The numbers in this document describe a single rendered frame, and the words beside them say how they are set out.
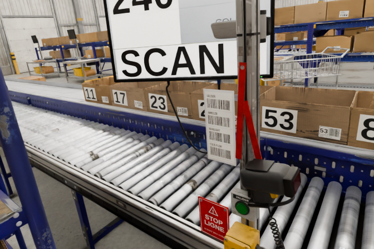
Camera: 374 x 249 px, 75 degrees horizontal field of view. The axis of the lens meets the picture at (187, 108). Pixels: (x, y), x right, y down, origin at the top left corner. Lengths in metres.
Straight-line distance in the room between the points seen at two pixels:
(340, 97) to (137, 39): 1.05
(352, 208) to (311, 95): 0.62
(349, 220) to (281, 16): 5.16
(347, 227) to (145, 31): 0.87
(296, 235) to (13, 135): 0.80
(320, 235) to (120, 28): 0.88
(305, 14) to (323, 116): 4.68
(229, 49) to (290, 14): 5.18
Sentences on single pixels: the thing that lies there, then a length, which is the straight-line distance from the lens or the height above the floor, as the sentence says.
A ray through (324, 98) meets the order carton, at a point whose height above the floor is 1.00.
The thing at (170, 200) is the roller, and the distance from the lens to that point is 1.05.
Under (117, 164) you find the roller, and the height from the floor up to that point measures 0.74.
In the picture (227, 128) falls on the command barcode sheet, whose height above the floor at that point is 1.15.
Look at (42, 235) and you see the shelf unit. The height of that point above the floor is 1.08.
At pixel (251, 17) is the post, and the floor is 1.40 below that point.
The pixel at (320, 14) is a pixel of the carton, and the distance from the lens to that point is 5.71.
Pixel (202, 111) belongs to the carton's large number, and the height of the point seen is 0.94.
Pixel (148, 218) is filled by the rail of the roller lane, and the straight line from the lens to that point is 1.06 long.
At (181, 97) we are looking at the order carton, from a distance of 1.47.
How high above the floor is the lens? 1.38
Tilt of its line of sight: 17 degrees down
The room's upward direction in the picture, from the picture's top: 5 degrees counter-clockwise
